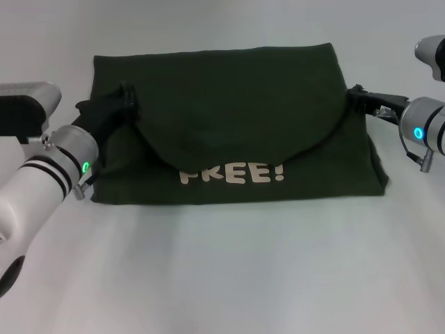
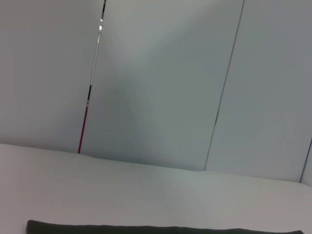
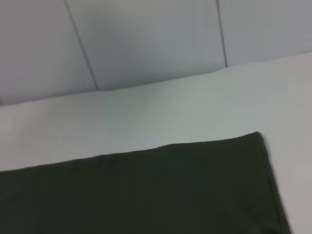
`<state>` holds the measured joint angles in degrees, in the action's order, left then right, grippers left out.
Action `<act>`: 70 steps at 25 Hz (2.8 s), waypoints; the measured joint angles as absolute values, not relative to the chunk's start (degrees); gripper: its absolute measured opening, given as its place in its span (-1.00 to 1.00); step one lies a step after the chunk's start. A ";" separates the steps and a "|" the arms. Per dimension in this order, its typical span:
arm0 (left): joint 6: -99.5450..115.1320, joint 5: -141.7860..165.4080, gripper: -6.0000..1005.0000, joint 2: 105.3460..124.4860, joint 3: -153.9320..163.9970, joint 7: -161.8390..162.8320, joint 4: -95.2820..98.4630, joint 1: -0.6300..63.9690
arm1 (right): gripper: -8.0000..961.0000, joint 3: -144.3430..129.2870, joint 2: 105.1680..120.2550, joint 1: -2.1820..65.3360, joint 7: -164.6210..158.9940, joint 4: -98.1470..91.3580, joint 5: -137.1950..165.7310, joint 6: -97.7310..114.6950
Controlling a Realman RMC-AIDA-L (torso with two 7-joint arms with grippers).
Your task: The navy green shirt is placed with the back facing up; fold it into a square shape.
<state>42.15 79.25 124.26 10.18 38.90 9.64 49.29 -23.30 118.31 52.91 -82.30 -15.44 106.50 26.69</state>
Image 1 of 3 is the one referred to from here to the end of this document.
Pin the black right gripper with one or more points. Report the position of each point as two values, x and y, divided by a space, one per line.
386 101

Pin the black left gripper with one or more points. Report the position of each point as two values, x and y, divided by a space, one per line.
101 116

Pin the dark green shirt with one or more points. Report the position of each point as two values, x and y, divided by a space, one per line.
243 115

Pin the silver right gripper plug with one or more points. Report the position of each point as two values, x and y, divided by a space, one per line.
383 112

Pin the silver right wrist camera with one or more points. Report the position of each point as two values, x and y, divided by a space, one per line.
432 55

